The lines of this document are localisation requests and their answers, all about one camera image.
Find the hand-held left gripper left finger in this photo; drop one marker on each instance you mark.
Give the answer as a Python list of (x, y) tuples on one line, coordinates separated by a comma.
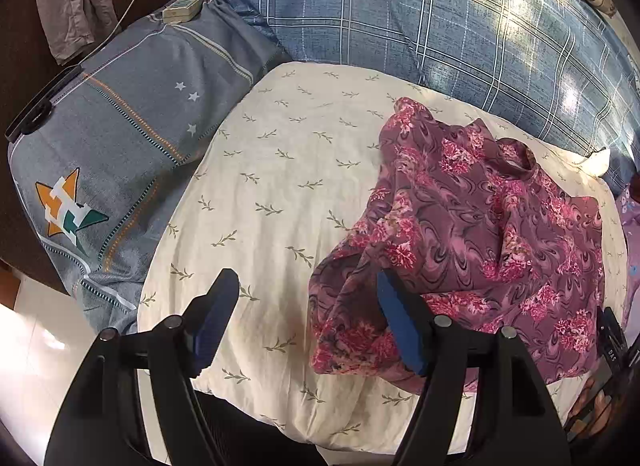
[(210, 326)]

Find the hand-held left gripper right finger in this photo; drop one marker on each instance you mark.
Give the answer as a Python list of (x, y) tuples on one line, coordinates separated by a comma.
[(405, 331)]

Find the purple floral shirt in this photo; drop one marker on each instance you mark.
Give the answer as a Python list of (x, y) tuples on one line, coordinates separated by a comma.
[(475, 226)]

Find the person's right hand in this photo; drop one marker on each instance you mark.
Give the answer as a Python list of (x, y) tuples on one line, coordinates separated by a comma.
[(592, 403)]

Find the lilac floral garment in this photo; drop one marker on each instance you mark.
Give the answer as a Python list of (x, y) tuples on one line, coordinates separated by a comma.
[(631, 226)]

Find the person's left leg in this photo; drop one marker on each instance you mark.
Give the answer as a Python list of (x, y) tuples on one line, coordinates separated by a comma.
[(260, 446)]

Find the cream leaf-print pillow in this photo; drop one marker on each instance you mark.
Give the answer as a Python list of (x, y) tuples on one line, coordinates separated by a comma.
[(280, 196)]

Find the grey star-print pillow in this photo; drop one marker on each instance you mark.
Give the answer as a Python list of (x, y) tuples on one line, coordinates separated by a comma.
[(130, 110)]

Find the black phone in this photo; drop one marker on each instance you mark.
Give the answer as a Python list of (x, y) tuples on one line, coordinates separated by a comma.
[(35, 110)]

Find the white power strip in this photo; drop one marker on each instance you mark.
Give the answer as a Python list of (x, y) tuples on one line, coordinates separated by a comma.
[(185, 8)]

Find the blue plaid quilt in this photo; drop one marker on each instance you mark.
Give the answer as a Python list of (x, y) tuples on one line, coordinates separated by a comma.
[(375, 10)]

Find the grey hanging cloth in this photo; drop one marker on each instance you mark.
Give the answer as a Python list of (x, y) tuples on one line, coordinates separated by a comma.
[(70, 0)]

